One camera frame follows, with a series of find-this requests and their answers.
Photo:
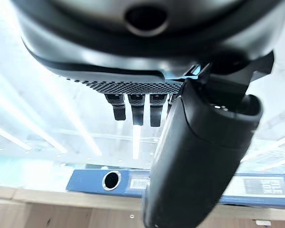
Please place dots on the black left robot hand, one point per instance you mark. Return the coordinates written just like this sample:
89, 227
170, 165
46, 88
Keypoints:
137, 57

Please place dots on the blue lever arch folder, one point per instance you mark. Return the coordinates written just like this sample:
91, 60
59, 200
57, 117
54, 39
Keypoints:
90, 181

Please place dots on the light wooden office cabinet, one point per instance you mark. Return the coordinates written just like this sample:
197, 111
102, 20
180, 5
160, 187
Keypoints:
61, 211

